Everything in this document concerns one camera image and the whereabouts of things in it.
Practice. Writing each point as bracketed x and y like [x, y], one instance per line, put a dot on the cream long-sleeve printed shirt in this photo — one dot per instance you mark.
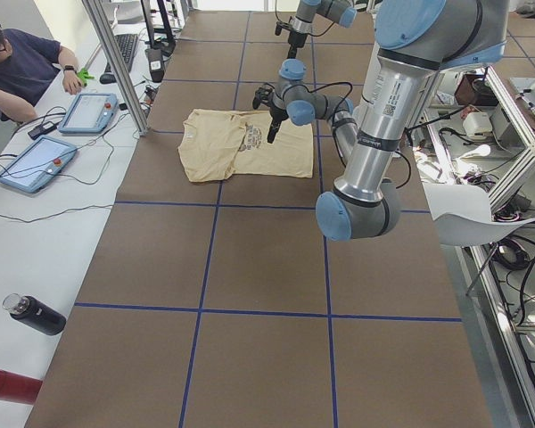
[219, 144]

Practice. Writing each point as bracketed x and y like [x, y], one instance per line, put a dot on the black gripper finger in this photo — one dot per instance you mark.
[272, 132]
[292, 52]

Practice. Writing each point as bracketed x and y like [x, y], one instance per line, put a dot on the lower blue teach pendant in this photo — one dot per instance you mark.
[38, 164]

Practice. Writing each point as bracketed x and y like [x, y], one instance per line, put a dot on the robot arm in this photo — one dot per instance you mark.
[300, 25]
[415, 40]

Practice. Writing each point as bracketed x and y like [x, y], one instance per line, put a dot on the aluminium frame post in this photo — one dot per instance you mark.
[113, 55]

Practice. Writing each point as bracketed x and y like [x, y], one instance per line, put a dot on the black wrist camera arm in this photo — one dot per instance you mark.
[283, 26]
[264, 95]

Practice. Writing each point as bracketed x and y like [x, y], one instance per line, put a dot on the upper blue teach pendant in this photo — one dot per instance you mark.
[89, 114]

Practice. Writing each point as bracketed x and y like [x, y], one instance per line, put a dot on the black bottle with steel cap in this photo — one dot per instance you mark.
[34, 313]

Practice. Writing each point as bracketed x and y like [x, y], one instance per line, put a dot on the green plastic object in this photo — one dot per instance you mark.
[84, 76]

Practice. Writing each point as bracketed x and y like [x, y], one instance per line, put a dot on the person in navy shirt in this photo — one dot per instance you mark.
[28, 66]

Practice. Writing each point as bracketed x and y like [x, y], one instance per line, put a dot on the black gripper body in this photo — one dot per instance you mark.
[293, 41]
[276, 113]

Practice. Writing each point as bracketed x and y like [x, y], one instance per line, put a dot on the blue teach pendant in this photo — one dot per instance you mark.
[89, 114]
[38, 164]

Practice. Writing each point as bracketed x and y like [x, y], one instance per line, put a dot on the black keyboard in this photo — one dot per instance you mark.
[127, 44]

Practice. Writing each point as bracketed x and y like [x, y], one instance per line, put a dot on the red cylindrical bottle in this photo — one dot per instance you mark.
[18, 388]

